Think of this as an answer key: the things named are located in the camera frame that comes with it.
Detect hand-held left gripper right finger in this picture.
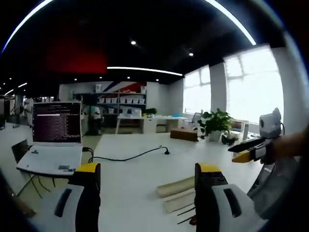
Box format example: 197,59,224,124
194,162,266,232

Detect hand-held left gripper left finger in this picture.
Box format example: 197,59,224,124
28,162,101,232

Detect dark chopstick utensil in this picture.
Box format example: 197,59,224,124
176,207,196,217
177,216,196,225

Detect beige mat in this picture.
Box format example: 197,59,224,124
156,175,197,214

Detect white-framed monitor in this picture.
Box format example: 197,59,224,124
230,119,251,141

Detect green plant in white pot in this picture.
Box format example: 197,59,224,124
197,108,234,143

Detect brown tissue box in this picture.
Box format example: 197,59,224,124
169,128,199,143

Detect white open laptop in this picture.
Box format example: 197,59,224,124
16,101,84,179

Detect white counter table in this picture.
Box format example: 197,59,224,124
115,113,189,135

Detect small green plant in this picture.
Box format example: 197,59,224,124
141,107,157,118

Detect shelf with white bins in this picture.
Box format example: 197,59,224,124
72,83,148,114

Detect black laptop cables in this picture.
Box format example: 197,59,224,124
16,173,57,200

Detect black power cable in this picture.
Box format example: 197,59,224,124
83,145,171,163

